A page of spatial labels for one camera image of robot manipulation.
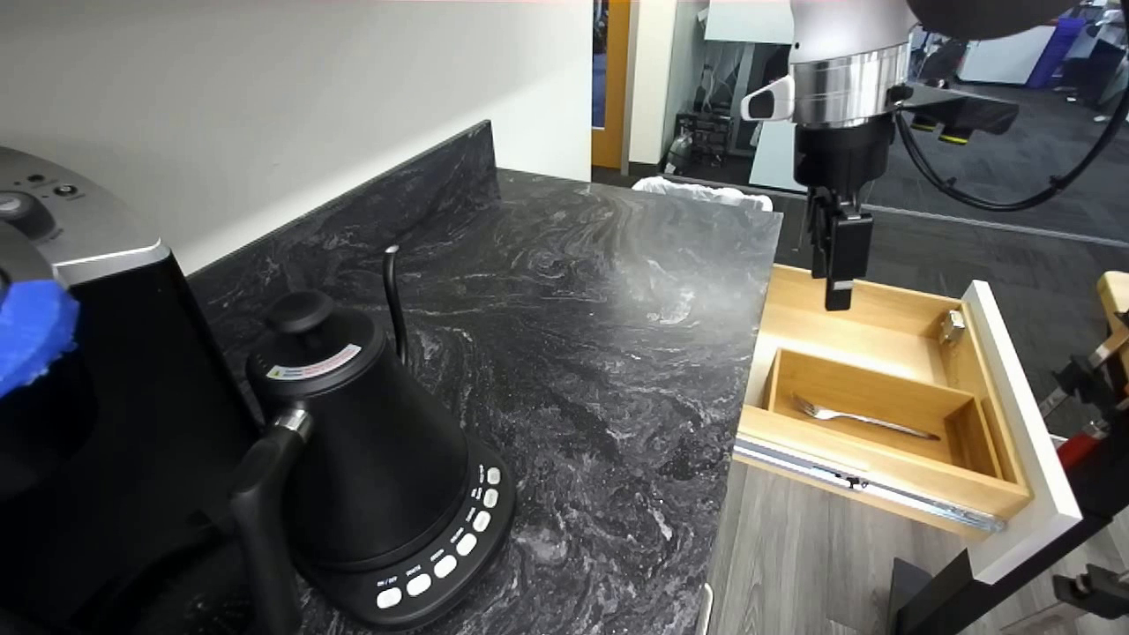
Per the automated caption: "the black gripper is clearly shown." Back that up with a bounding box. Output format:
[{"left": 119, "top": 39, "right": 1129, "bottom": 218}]
[{"left": 792, "top": 113, "right": 900, "bottom": 313}]

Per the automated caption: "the silver metal fork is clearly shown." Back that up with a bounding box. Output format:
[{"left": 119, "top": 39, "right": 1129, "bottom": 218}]
[{"left": 788, "top": 393, "right": 947, "bottom": 445}]

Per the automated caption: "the open wooden drawer white front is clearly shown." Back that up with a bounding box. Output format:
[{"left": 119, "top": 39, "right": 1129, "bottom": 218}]
[{"left": 730, "top": 261, "right": 1088, "bottom": 589}]

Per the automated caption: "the wooden drawer organizer box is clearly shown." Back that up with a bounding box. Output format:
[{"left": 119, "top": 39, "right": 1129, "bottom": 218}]
[{"left": 761, "top": 345, "right": 1005, "bottom": 484}]

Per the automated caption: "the white cabinet with red top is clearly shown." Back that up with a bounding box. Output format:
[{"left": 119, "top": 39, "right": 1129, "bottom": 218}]
[{"left": 750, "top": 117, "right": 805, "bottom": 200}]

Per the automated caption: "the trash bin with clear bag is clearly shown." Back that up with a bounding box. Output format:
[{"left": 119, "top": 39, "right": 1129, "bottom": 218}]
[{"left": 627, "top": 174, "right": 781, "bottom": 218}]

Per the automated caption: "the white box with red lid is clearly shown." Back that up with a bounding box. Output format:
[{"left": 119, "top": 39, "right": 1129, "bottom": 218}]
[{"left": 952, "top": 21, "right": 1065, "bottom": 88}]

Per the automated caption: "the black clamp tool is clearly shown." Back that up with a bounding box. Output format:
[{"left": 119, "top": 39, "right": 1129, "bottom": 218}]
[{"left": 1037, "top": 335, "right": 1129, "bottom": 442}]

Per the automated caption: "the light wooden block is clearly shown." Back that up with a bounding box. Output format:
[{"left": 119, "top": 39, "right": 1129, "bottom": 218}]
[{"left": 1094, "top": 268, "right": 1129, "bottom": 382}]

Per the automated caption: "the black kettle base with buttons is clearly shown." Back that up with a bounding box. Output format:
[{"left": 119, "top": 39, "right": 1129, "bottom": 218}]
[{"left": 289, "top": 451, "right": 524, "bottom": 635}]

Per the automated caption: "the black gooseneck electric kettle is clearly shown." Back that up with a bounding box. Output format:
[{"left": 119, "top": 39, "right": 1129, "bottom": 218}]
[{"left": 226, "top": 245, "right": 487, "bottom": 635}]

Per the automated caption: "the black and silver coffee machine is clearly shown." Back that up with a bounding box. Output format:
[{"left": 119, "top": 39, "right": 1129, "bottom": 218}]
[{"left": 0, "top": 145, "right": 271, "bottom": 635}]

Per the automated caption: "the blue tape piece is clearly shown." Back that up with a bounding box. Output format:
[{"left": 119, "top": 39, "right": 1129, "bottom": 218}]
[{"left": 0, "top": 280, "right": 83, "bottom": 404}]

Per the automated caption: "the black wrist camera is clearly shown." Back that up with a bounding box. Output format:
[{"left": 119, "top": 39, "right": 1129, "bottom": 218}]
[{"left": 887, "top": 79, "right": 1024, "bottom": 148}]

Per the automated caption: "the orange wooden door frame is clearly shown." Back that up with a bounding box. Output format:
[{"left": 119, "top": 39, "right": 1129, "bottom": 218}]
[{"left": 591, "top": 0, "right": 637, "bottom": 177}]

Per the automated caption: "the red handled tool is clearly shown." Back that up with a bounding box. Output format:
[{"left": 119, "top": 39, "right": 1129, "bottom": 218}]
[{"left": 1052, "top": 431, "right": 1102, "bottom": 475}]

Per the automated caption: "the black metal frame bar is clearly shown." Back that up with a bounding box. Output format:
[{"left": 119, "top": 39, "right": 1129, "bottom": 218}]
[{"left": 890, "top": 438, "right": 1129, "bottom": 635}]

